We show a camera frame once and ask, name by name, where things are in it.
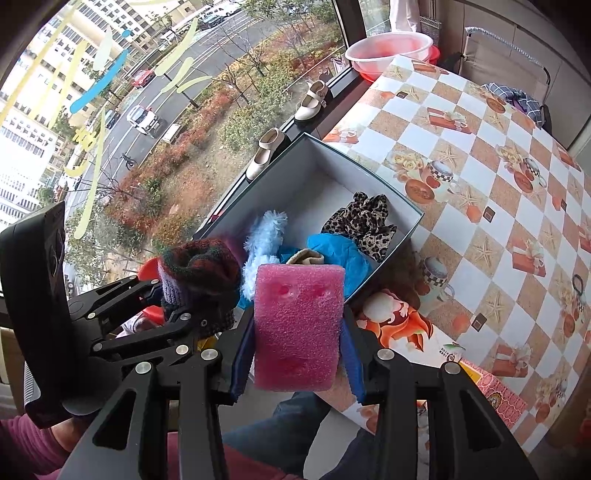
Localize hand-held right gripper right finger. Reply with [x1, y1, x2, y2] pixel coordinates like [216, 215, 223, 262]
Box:
[338, 305, 541, 480]

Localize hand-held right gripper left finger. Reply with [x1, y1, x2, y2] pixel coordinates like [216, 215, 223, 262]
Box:
[55, 316, 258, 480]

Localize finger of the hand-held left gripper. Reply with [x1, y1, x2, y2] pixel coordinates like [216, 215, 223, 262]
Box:
[90, 309, 238, 370]
[69, 274, 162, 330]

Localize pink foam sponge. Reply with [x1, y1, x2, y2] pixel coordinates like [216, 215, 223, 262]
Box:
[253, 263, 347, 393]

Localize purple knit hat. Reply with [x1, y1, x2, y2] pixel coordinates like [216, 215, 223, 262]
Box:
[157, 237, 243, 330]

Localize bright blue crinkled cloth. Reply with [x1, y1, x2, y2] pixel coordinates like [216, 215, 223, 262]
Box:
[277, 233, 372, 301]

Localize beige scrunchie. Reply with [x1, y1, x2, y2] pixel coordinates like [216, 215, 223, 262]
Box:
[285, 248, 329, 267]

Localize light blue fluffy scrunchie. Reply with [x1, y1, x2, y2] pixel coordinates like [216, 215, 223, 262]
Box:
[238, 210, 289, 310]

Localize leopard print cloth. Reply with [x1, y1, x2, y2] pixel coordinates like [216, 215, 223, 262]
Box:
[321, 191, 398, 263]

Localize white cardboard box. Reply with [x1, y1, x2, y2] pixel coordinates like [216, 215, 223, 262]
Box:
[191, 133, 424, 315]

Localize person's left forearm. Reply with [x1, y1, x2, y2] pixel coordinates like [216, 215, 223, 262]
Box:
[0, 413, 79, 476]

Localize orange white floral cloth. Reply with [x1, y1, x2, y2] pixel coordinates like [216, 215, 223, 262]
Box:
[353, 288, 467, 370]

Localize person's legs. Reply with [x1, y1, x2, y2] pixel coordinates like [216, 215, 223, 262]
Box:
[222, 392, 384, 480]

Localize checkered printed tablecloth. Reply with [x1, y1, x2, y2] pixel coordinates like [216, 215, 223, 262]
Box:
[321, 55, 591, 455]

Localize plaid cloth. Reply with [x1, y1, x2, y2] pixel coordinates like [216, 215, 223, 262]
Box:
[480, 82, 548, 130]

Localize clear plastic basin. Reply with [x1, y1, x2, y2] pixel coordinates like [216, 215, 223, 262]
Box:
[344, 32, 435, 77]

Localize red plastic basin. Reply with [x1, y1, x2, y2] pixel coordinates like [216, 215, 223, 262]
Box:
[358, 45, 441, 84]

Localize folding chair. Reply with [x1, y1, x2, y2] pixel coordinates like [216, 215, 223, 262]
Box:
[443, 27, 552, 130]

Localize white curtain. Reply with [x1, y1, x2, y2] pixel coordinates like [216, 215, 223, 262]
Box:
[388, 0, 421, 33]

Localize beige cabinet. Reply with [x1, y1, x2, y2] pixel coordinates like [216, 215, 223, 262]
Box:
[434, 0, 591, 148]

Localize cream strap shoe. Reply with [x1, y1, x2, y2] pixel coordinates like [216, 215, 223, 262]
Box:
[245, 128, 287, 182]
[293, 79, 331, 123]

